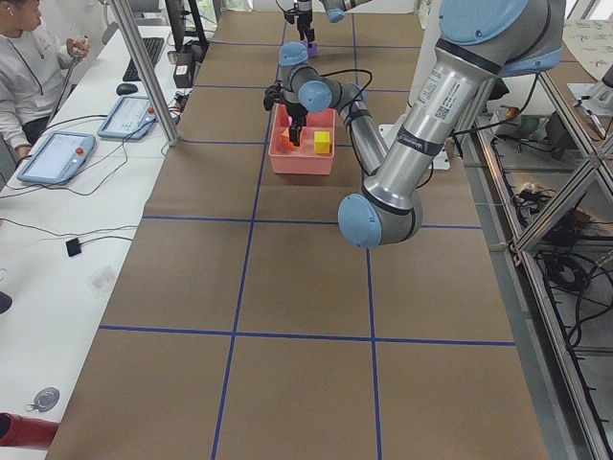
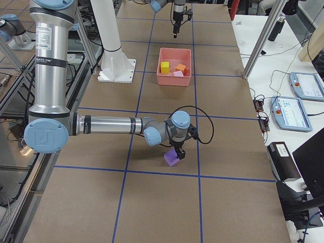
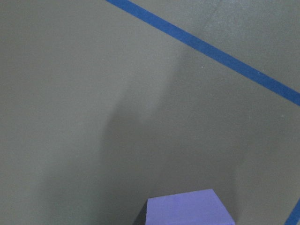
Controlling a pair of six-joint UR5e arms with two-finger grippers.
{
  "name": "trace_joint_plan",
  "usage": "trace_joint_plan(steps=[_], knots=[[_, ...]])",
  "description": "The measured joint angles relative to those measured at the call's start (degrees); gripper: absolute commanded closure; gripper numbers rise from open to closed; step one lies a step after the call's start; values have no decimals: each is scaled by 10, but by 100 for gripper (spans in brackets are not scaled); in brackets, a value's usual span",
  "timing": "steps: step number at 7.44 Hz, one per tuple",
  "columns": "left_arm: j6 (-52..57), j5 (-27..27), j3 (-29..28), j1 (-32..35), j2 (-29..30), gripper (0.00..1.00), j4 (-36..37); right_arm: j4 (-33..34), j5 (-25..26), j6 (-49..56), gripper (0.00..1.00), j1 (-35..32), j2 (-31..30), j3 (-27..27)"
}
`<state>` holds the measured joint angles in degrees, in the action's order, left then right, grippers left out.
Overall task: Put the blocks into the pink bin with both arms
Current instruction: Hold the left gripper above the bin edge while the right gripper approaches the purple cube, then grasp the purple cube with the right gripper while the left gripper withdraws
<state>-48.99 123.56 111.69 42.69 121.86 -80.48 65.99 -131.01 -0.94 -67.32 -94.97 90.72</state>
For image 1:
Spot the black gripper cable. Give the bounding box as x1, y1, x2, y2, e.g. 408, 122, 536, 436
315, 69, 375, 126

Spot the upper teach pendant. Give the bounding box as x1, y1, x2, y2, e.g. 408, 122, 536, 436
97, 95, 157, 141

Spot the black computer mouse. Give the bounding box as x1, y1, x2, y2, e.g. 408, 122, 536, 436
116, 82, 139, 96

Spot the black keyboard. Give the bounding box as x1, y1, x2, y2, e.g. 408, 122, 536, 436
122, 36, 167, 82

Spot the black box with label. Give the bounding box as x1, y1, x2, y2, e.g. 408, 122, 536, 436
173, 42, 207, 89

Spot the small black square puck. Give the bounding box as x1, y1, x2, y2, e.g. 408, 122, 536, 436
65, 238, 82, 258

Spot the pink plastic bin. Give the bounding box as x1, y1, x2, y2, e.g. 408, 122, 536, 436
268, 104, 336, 175

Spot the seated person in grey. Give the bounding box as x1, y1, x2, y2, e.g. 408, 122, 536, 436
1, 1, 90, 158

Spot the aluminium frame post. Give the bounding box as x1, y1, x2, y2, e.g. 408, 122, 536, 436
109, 0, 179, 147

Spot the yellow foam block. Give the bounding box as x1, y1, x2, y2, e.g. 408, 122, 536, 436
313, 130, 332, 155

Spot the teach pendant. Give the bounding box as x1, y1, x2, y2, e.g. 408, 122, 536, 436
17, 131, 96, 185
97, 95, 157, 141

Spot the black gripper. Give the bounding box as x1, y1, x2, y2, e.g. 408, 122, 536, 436
262, 80, 307, 147
283, 0, 315, 43

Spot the orange foam block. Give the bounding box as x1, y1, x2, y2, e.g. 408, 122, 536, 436
281, 127, 295, 150

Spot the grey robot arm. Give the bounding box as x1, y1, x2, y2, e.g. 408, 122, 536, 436
263, 0, 565, 248
276, 0, 369, 45

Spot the purple foam block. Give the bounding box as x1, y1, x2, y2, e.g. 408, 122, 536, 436
305, 41, 318, 58

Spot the lower teach pendant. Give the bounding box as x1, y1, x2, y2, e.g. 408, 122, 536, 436
17, 131, 96, 185

